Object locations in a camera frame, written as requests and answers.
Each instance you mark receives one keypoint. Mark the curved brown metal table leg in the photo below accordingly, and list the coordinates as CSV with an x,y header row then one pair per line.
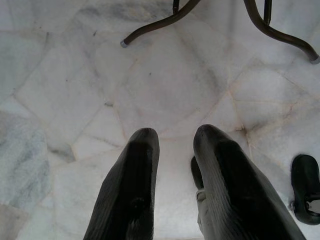
x,y
160,23
280,35

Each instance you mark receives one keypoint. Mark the straight black metal rod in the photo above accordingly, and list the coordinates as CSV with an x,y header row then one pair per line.
x,y
267,11
176,5

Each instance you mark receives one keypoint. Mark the robot grey left leg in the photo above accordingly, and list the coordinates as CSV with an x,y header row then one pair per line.
x,y
202,212

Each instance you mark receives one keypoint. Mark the robot black left foot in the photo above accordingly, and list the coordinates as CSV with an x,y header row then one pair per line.
x,y
196,172

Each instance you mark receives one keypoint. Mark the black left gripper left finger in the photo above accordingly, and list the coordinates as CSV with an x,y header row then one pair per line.
x,y
130,190

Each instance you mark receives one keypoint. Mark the robot black right foot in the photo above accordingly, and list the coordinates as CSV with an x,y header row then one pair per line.
x,y
305,185

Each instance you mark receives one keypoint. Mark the robot black foot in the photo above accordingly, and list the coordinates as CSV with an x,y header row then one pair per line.
x,y
305,185
196,172

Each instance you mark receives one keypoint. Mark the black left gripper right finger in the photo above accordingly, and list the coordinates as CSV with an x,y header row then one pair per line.
x,y
240,190

